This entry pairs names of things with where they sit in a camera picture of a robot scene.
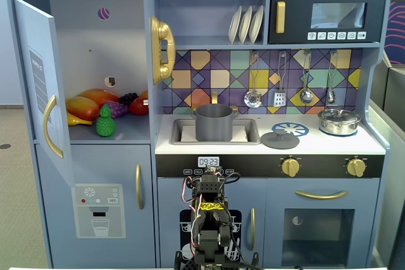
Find straight gold fridge door handle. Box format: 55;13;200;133
135;164;145;210

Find purple toy grapes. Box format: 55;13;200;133
103;101;129;119

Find red toy tomato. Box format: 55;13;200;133
128;97;149;116

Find green toy pineapple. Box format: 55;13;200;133
96;104;116;138

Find metal slotted spoon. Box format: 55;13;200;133
244;51;263;109

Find orange red toy mango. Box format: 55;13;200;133
65;95;101;121
75;89;121;106

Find metal ladle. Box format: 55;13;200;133
299;50;315;105

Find gold dishwasher door handle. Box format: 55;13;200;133
249;208;256;252

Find steel pot with lid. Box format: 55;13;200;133
318;107;362;135

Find dark toy grapes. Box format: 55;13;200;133
119;92;139;106

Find curved gold cabinet door handle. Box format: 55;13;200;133
42;94;64;159

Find gold stove knob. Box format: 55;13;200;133
280;157;301;178
346;157;368;178

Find grey toy sink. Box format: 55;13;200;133
170;118;261;146

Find gold microwave handle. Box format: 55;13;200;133
275;1;286;34

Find grey plastic pot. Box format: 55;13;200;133
190;104;240;142

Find digital clock display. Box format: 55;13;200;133
197;156;220;168

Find black microwave door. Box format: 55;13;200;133
268;0;387;44

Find blue upper cabinet door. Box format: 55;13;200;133
14;0;75;188

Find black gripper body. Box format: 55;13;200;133
193;173;229;202

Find grey ice dispenser sticker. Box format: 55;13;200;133
75;183;127;239

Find grey pot lid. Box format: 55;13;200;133
260;124;301;150

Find gold toy telephone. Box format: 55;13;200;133
149;15;177;86

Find yellow toy banana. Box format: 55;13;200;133
67;113;94;127

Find metal slotted spatula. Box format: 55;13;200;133
273;51;288;107

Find small metal spoon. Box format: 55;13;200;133
325;50;339;105

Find gold oven handle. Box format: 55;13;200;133
294;189;349;200

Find white toy plate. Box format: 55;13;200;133
238;5;253;44
228;5;243;44
249;4;265;44

